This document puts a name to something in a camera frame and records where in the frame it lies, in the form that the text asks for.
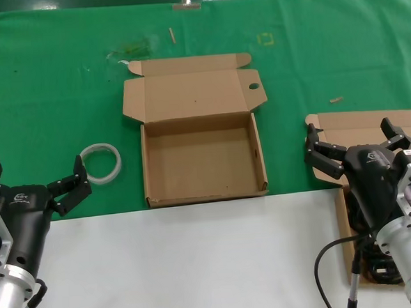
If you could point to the clear tape roll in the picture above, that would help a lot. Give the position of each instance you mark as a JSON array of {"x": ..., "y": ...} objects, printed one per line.
[{"x": 102, "y": 180}]

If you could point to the open flat cardboard box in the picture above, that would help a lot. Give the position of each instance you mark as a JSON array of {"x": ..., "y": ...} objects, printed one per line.
[{"x": 194, "y": 92}]

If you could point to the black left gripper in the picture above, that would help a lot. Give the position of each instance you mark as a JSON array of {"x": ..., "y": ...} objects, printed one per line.
[{"x": 27, "y": 213}]

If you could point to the small wood chip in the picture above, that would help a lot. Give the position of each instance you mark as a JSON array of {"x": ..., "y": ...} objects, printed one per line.
[{"x": 336, "y": 100}]

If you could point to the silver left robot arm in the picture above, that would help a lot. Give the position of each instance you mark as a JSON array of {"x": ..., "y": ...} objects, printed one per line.
[{"x": 7, "y": 302}]

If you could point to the small wooden stick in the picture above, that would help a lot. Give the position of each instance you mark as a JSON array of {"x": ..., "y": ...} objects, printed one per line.
[{"x": 172, "y": 35}]

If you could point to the clear plastic scrap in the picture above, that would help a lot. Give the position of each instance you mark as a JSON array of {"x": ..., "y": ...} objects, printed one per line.
[{"x": 132, "y": 47}]

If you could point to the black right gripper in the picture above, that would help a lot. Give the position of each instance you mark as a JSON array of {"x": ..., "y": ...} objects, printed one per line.
[{"x": 374, "y": 182}]

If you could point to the green table cloth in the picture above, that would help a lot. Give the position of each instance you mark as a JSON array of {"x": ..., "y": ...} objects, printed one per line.
[{"x": 48, "y": 100}]

